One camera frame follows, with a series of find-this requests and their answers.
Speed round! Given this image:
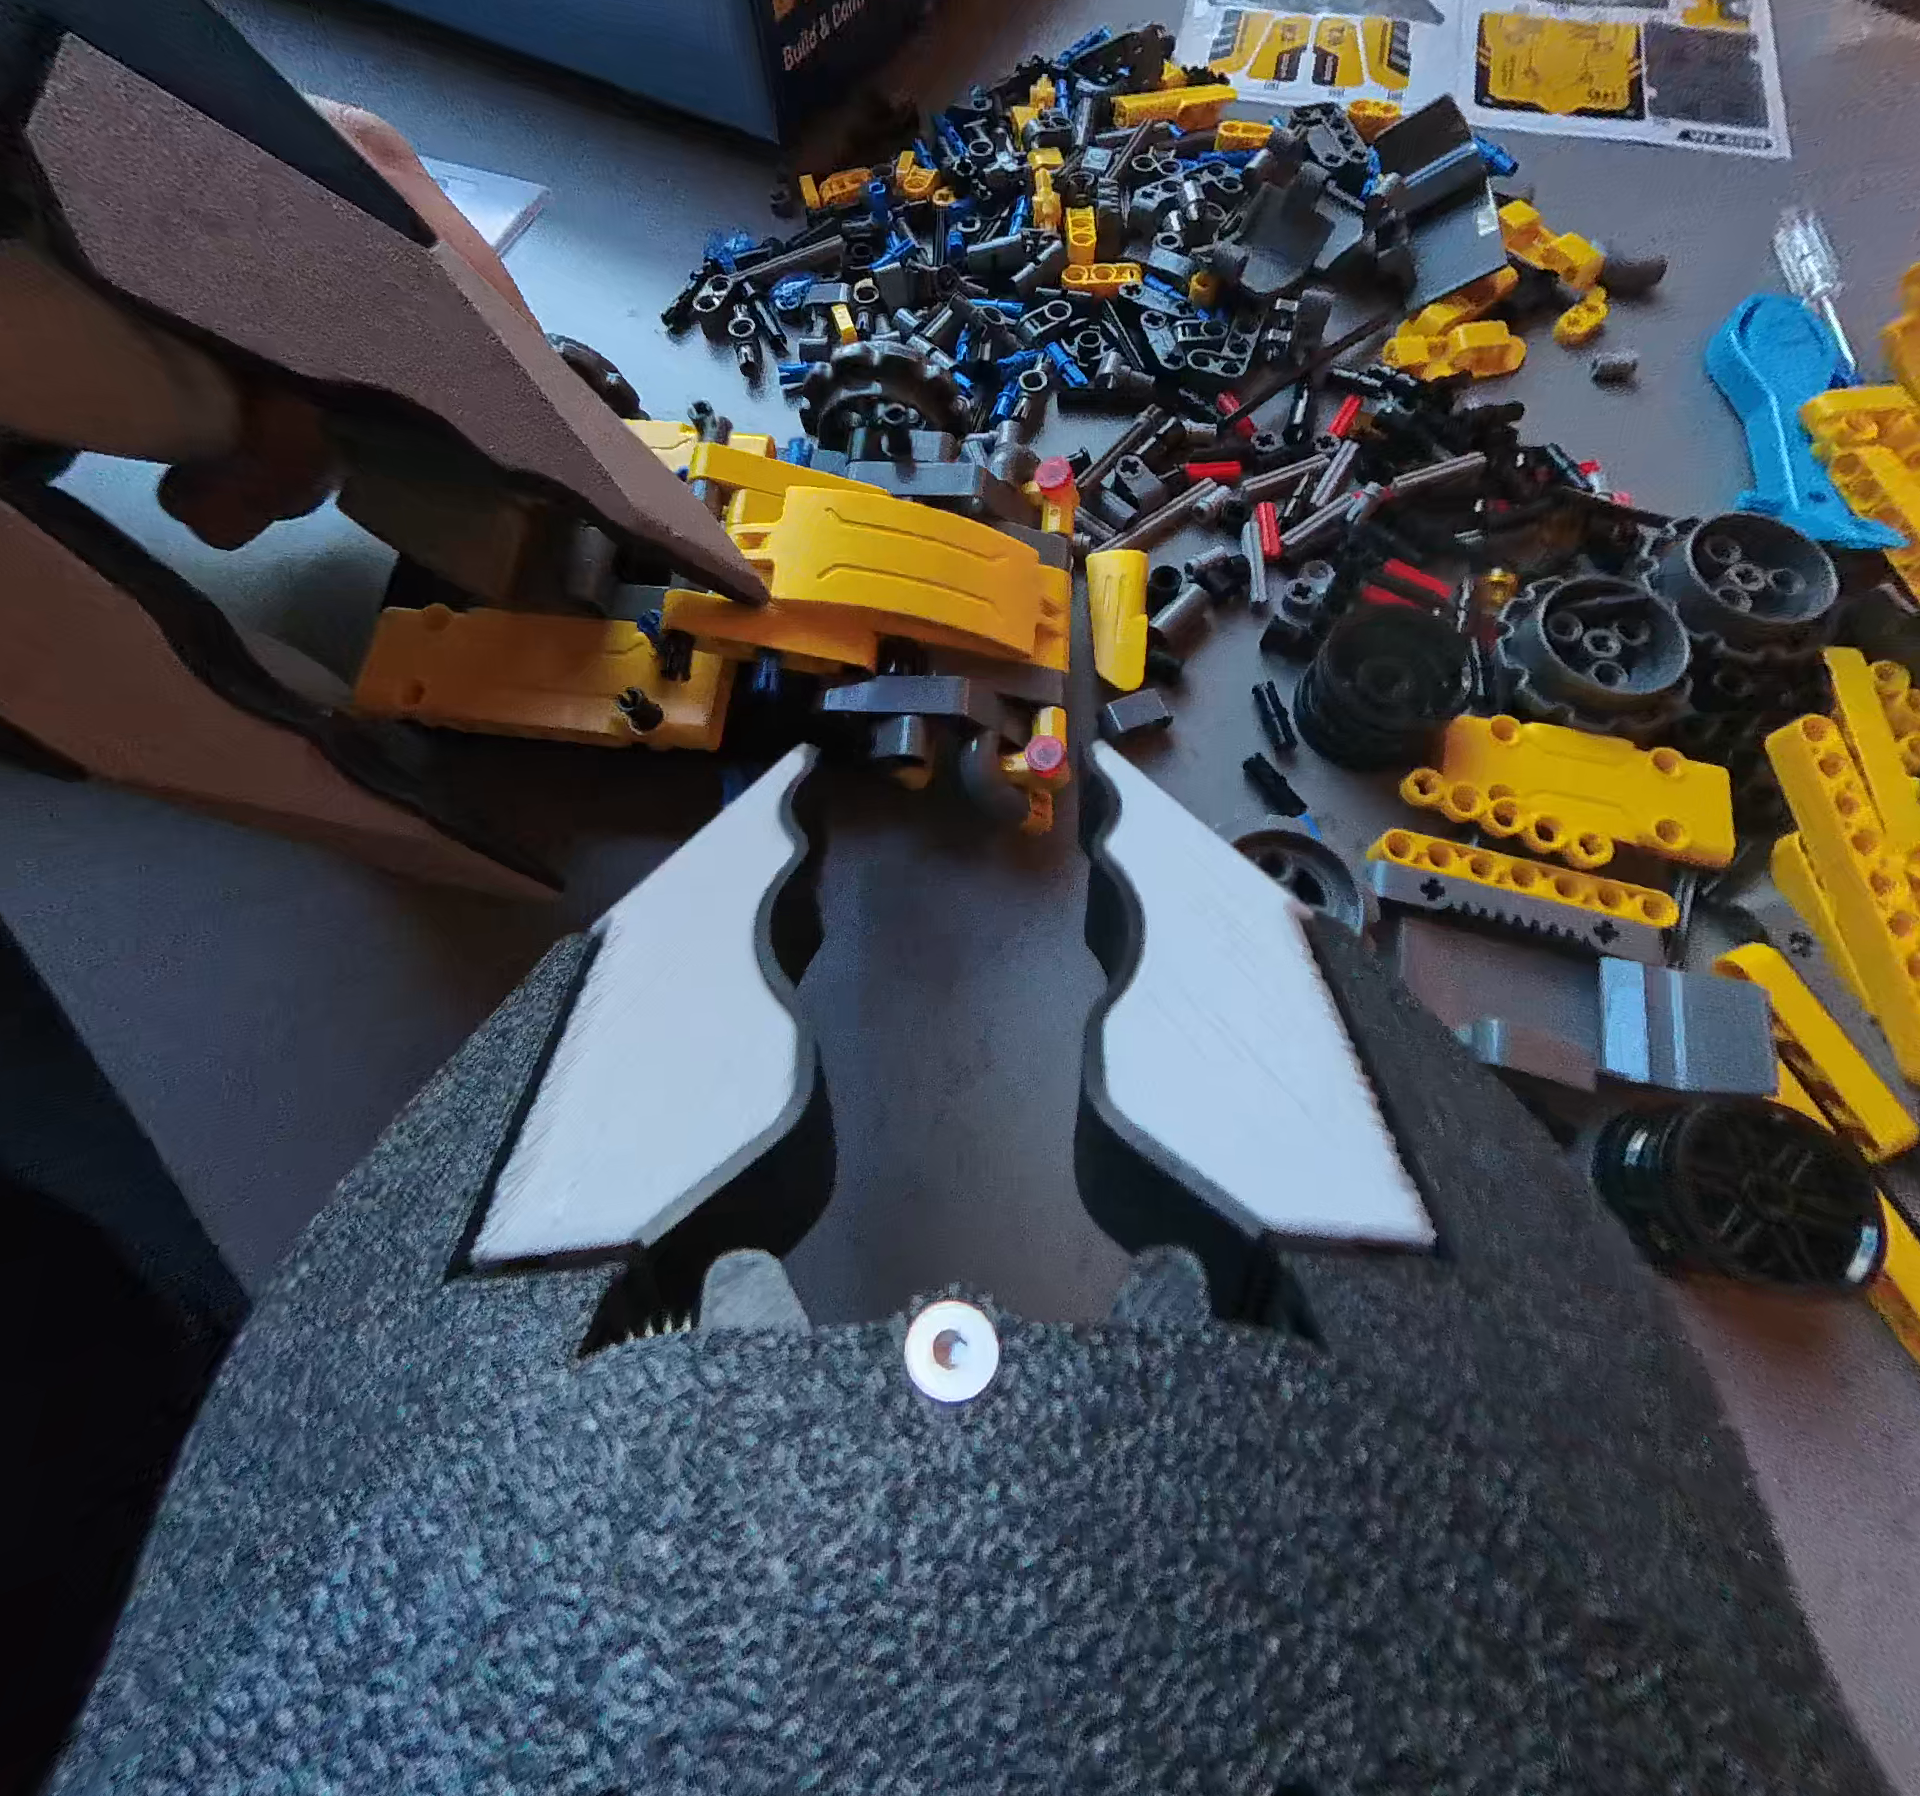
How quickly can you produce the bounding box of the black sprocket wheel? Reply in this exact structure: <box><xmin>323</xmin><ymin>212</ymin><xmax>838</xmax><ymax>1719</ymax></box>
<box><xmin>548</xmin><ymin>330</ymin><xmax>646</xmax><ymax>422</ymax></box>
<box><xmin>802</xmin><ymin>337</ymin><xmax>977</xmax><ymax>457</ymax></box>

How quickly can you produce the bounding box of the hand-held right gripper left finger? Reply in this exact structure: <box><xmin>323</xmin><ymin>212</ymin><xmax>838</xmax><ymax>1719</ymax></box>
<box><xmin>468</xmin><ymin>744</ymin><xmax>827</xmax><ymax>1274</ymax></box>

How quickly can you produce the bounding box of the pile of loose building bricks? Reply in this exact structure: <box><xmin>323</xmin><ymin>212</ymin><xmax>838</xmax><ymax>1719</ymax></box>
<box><xmin>658</xmin><ymin>18</ymin><xmax>1672</xmax><ymax>630</ymax></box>

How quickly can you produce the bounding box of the yellow toy vehicle model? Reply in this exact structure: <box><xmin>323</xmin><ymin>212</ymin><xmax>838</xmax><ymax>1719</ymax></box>
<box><xmin>352</xmin><ymin>414</ymin><xmax>1082</xmax><ymax>835</ymax></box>

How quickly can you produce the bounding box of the person's left hand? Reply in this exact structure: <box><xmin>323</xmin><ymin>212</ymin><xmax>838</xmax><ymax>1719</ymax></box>
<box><xmin>307</xmin><ymin>97</ymin><xmax>546</xmax><ymax>325</ymax></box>

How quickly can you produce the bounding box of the black toy tyre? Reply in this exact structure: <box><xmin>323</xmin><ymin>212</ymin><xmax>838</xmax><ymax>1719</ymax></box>
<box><xmin>1589</xmin><ymin>1097</ymin><xmax>1889</xmax><ymax>1288</ymax></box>
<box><xmin>1293</xmin><ymin>608</ymin><xmax>1477</xmax><ymax>775</ymax></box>

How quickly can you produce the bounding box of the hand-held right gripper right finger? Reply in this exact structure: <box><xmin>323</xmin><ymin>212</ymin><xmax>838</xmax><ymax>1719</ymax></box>
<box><xmin>1079</xmin><ymin>744</ymin><xmax>1436</xmax><ymax>1253</ymax></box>

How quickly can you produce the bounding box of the open instruction booklet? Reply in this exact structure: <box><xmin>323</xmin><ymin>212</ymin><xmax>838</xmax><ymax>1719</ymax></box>
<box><xmin>420</xmin><ymin>154</ymin><xmax>553</xmax><ymax>260</ymax></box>

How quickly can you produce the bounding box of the grey desk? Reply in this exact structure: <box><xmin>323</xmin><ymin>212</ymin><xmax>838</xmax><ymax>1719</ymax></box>
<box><xmin>0</xmin><ymin>0</ymin><xmax>1920</xmax><ymax>1781</ymax></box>

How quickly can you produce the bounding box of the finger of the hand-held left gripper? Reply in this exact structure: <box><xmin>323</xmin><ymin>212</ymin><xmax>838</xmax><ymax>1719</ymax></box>
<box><xmin>21</xmin><ymin>33</ymin><xmax>776</xmax><ymax>609</ymax></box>
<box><xmin>0</xmin><ymin>502</ymin><xmax>563</xmax><ymax>905</ymax></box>

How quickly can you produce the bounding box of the small clear plastic piece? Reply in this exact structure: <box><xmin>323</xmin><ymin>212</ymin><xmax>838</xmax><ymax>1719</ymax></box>
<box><xmin>1769</xmin><ymin>210</ymin><xmax>1861</xmax><ymax>373</ymax></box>

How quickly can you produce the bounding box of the yellow curved panel brick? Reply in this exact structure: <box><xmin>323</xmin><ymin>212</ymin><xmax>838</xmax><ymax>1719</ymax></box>
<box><xmin>1082</xmin><ymin>548</ymin><xmax>1151</xmax><ymax>692</ymax></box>

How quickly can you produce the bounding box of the grey sprocket wheel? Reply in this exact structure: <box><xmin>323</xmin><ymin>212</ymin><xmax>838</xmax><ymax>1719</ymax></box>
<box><xmin>1648</xmin><ymin>514</ymin><xmax>1845</xmax><ymax>661</ymax></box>
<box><xmin>1498</xmin><ymin>577</ymin><xmax>1698</xmax><ymax>733</ymax></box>
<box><xmin>1219</xmin><ymin>821</ymin><xmax>1381</xmax><ymax>933</ymax></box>

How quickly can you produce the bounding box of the light blue brick tool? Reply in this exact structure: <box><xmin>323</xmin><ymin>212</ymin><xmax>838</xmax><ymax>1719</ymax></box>
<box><xmin>1703</xmin><ymin>294</ymin><xmax>1905</xmax><ymax>554</ymax></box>

